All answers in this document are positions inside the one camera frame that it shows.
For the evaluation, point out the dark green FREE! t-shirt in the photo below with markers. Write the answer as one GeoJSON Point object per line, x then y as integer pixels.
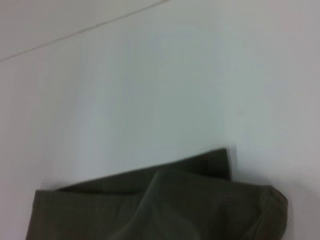
{"type": "Point", "coordinates": [162, 212]}

